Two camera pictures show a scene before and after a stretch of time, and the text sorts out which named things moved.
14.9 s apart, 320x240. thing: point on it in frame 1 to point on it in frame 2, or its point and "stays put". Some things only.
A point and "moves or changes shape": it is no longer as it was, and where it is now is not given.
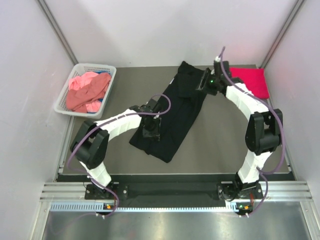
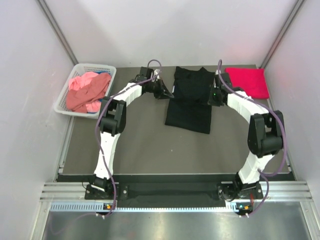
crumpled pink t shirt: x=86 y=91 stays put
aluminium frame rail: x=273 y=190 stays put
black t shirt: x=186 y=100 moves or changes shape
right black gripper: x=203 y=85 to x=211 y=101
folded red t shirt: x=254 y=78 stays put
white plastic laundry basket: x=86 y=90 stays put
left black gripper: x=154 y=133 to x=163 y=92
